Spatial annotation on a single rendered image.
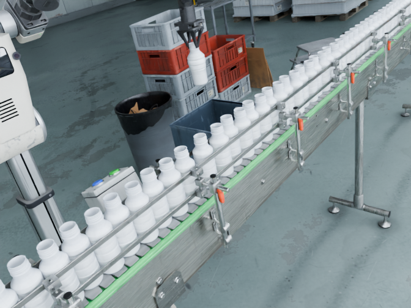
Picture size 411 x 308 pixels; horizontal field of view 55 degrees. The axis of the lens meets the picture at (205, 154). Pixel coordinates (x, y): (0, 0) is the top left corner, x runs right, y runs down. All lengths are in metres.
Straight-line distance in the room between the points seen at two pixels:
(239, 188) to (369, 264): 1.25
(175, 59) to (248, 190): 2.34
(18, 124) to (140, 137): 1.69
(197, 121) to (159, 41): 1.66
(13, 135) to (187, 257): 0.69
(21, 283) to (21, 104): 0.70
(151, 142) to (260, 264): 1.26
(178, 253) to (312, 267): 1.32
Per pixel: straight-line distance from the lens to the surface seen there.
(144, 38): 3.59
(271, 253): 2.39
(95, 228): 0.92
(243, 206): 1.29
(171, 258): 1.08
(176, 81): 3.51
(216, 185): 1.04
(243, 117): 1.24
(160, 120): 2.97
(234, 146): 1.23
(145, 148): 3.05
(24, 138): 1.45
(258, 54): 4.55
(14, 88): 1.41
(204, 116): 1.96
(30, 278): 0.88
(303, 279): 2.25
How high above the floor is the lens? 1.65
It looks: 28 degrees down
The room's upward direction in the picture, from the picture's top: 11 degrees counter-clockwise
